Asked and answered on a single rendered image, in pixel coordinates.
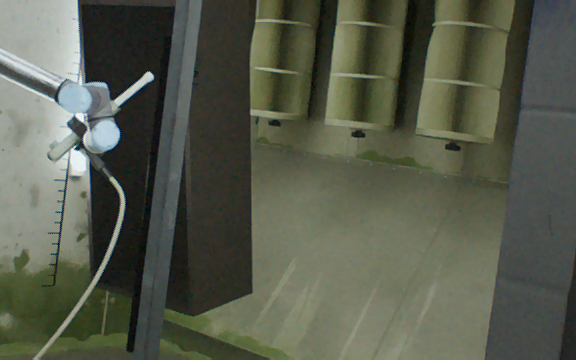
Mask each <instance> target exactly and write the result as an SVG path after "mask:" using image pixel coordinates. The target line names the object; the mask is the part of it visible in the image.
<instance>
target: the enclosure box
mask: <svg viewBox="0 0 576 360"><path fill-rule="evenodd" d="M77 2H78V24H79V46H80V68H81V84H82V85H84V84H86V83H91V82H103V83H105V84H106V86H107V89H108V91H109V99H110V101H111V100H112V101H115V100H116V99H117V98H119V97H120V96H121V95H122V94H123V93H125V92H126V91H127V90H128V89H130V88H131V87H132V86H133V85H134V83H137V82H138V81H139V80H140V79H142V78H143V76H144V75H145V74H146V73H147V72H150V73H151V74H152V76H153V79H152V80H151V81H149V82H147V83H145V85H144V86H143V87H142V88H140V89H139V90H138V91H137V92H136V93H133V94H132V95H131V96H130V97H129V98H127V99H126V100H125V101H124V102H122V103H121V104H120V105H119V109H120V107H121V110H120V111H119V112H117V113H116V114H115V115H114V120H115V124H116V125H117V127H118V129H119V133H120V137H119V141H118V143H117V144H116V145H115V146H114V147H113V148H111V149H108V150H107V151H106V152H105V153H104V154H103V155H101V157H100V158H101V160H102V161H103V162H104V163H105V166H106V167H107V168H108V169H109V170H110V172H111V173H113V174H114V175H113V177H114V178H115V179H116V182H117V183H118V184H119V186H120V187H121V189H122V191H123V193H124V198H125V209H124V215H123V220H122V224H121V228H120V232H119V235H118V238H117V241H116V244H115V246H113V249H112V252H111V255H110V257H109V259H108V262H107V264H106V266H105V268H104V270H103V273H102V275H101V277H100V278H99V280H98V282H97V284H96V285H95V287H97V288H100V289H104V290H107V291H110V292H114V293H118V294H121V295H124V297H128V298H131V299H132V295H133V287H134V279H135V270H136V267H137V262H138V253H139V244H140V236H141V227H142V218H143V210H144V201H145V193H146V184H147V175H148V167H149V159H150V149H151V141H152V133H153V124H154V115H155V106H156V98H157V90H159V80H160V79H159V70H160V61H161V54H163V46H164V38H165V35H172V33H173V25H174V17H175V7H176V0H77ZM195 57H196V58H201V68H200V77H199V84H198V85H192V90H191V98H190V106H189V115H188V124H187V133H186V141H185V149H184V158H183V166H182V174H181V183H179V192H178V200H177V209H176V217H175V225H174V234H173V242H172V250H171V260H170V268H169V277H168V285H167V293H166V302H165V308H166V309H169V310H172V311H175V312H179V313H182V314H186V315H190V316H193V317H194V316H197V315H199V314H202V313H204V312H208V311H210V310H213V309H215V308H217V307H220V306H222V305H225V304H227V303H231V302H233V301H236V300H238V298H241V297H243V296H246V295H248V294H251V293H253V237H252V149H250V62H249V0H202V5H201V14H200V22H199V30H198V39H197V47H196V56H195ZM85 177H86V199H87V221H88V243H89V265H90V284H91V282H92V281H93V279H95V277H96V275H97V273H98V271H99V269H100V267H101V265H102V263H103V260H104V258H105V256H106V254H107V251H108V248H109V245H110V242H111V240H112V237H113V234H115V231H116V226H117V223H118V219H119V214H120V207H121V198H120V194H119V192H118V190H117V188H116V187H115V186H114V184H113V183H111V182H110V181H109V179H106V178H105V177H104V176H103V175H102V173H101V172H100V170H97V169H96V168H95V167H94V165H93V164H92V163H90V162H89V161H88V160H87V159H86V158H85Z"/></svg>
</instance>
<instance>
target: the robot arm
mask: <svg viewBox="0 0 576 360"><path fill-rule="evenodd" d="M0 76H2V77H4V78H6V79H8V80H10V81H13V82H15V83H17V84H19V85H21V86H23V87H25V89H27V90H29V91H32V92H34V93H36V94H38V95H40V96H42V97H44V98H46V99H48V100H51V101H53V102H55V103H56V104H58V105H60V106H62V108H63V110H65V111H66V112H68V113H71V114H85V119H86V124H87V125H86V124H85V123H83V122H82V121H81V120H80V119H79V118H78V117H76V116H74V117H73V118H72V119H69V120H68V121H67V122H66V125H67V127H68V128H69V129H71V130H72V131H73V133H74V134H75V135H77V136H78V137H79V138H80V139H81V140H82V141H81V142H80V143H79V144H78V145H77V146H76V147H75V148H74V149H75V150H76V151H79V152H80V153H81V154H82V155H83V157H84V158H86V159H88V158H89V160H90V161H92V162H94V161H96V160H97V159H98V158H99V157H101V155H103V154H104V153H105V152H106V151H107V150H108V149H111V148H113V147H114V146H115V145H116V144H117V143H118V141H119V137H120V133H119V129H118V127H117V125H116V124H115V120H114V115H112V110H111V104H110V99H109V91H108V89H107V86H106V84H105V83H103V82H91V83H86V84H84V85H82V84H80V83H78V82H76V81H74V80H72V79H68V78H65V77H63V76H61V75H59V74H56V73H54V72H52V71H49V70H47V69H45V68H43V67H41V66H39V64H37V63H35V62H33V61H30V60H28V59H26V58H23V57H21V56H19V55H17V54H15V53H12V52H10V51H8V50H6V49H4V48H2V47H0ZM85 152H87V153H88V154H89V157H87V155H86V153H85ZM90 157H92V159H93V160H94V161H93V160H92V159H90ZM96 157H97V158H96Z"/></svg>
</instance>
